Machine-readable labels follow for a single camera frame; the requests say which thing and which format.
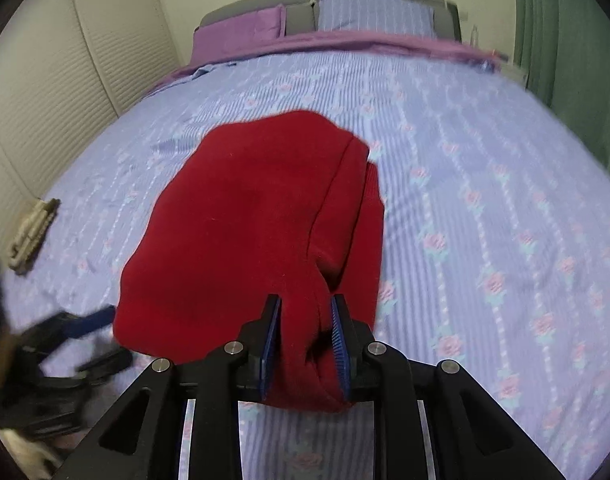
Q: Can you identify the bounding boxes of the purple bed sheet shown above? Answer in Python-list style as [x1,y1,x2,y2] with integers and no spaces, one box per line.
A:
[150,30,511,96]

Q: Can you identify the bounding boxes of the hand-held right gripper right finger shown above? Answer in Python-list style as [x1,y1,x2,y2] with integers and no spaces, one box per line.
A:
[330,294,568,480]

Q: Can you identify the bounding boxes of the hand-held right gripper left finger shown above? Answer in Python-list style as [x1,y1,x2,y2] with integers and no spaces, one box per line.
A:
[50,294,284,480]

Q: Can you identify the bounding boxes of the purple pillow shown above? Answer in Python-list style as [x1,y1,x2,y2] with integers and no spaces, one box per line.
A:
[192,4,287,61]

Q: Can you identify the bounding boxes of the folded beige brown clothes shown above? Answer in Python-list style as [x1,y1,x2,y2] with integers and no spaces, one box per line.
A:
[7,199,62,275]

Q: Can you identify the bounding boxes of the red cartoon print sweater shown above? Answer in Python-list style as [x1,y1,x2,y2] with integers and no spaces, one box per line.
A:
[112,109,386,413]

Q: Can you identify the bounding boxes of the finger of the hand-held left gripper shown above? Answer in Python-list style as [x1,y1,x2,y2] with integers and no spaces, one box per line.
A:
[45,345,133,386]
[25,305,116,356]

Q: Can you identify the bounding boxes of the blue striped pillow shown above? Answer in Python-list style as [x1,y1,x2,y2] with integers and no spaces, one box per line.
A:
[317,0,436,38]

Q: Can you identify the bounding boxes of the grey padded headboard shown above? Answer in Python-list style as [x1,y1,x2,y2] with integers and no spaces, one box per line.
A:
[200,0,461,43]

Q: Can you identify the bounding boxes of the white louvered wardrobe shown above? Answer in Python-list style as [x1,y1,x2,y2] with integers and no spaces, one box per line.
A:
[0,0,181,281]

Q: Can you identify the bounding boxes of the green curtain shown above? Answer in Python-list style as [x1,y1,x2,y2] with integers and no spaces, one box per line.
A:
[512,0,610,171]

